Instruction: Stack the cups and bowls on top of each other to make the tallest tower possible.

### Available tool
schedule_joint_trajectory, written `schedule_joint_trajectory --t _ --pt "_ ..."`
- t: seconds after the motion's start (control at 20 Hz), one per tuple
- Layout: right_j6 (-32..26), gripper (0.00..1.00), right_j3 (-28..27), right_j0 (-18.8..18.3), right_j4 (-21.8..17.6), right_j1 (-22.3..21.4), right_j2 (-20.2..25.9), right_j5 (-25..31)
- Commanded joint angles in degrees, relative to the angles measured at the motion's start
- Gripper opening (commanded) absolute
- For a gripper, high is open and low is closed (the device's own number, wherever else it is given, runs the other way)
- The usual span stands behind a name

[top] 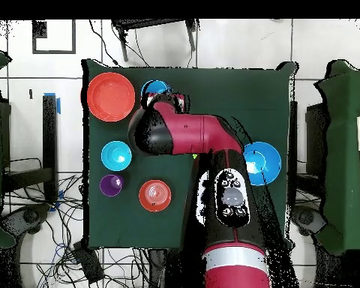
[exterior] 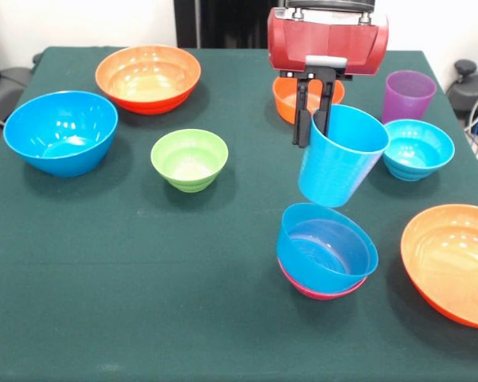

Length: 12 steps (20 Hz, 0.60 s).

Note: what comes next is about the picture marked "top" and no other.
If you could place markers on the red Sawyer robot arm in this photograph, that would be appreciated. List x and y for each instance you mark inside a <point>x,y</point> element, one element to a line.
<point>192,132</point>

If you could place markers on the black square floor frame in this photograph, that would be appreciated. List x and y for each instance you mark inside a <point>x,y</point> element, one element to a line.
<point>54,52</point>

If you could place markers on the blue cup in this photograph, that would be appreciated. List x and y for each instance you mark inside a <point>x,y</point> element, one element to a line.
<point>156,87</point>

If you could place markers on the purple cup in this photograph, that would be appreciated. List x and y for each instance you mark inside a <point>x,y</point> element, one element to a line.
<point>111,186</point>

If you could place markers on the dark green tablecloth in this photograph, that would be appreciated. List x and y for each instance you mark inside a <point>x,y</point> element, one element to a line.
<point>228,90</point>

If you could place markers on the large orange bowl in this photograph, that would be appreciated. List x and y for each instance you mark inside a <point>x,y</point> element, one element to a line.
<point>111,97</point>

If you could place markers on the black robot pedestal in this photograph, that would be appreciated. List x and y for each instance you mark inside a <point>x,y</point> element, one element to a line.
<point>157,265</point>

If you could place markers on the small orange bowl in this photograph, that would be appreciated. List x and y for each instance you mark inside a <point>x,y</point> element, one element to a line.
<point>154,196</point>

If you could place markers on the black metal frame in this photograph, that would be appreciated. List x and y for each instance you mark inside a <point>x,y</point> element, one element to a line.
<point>49,135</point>
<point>315,135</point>

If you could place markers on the dark grey pedestal foot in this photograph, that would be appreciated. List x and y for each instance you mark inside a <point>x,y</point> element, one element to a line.
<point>30,216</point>
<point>309,219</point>

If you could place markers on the light blue ribbed bowl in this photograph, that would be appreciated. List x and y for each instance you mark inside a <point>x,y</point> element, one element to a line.
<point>116,156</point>

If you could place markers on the black metal stand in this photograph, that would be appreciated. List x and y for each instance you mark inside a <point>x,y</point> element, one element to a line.
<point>150,22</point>

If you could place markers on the blue tape strip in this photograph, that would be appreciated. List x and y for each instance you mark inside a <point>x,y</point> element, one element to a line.
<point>58,106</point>

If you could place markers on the large blue bowl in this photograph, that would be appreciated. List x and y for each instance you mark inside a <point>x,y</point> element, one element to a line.
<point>265,163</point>

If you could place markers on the small black floor object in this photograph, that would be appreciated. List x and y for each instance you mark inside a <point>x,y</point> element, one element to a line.
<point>31,94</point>

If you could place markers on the black floor box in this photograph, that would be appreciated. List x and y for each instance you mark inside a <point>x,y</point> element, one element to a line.
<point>90,264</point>

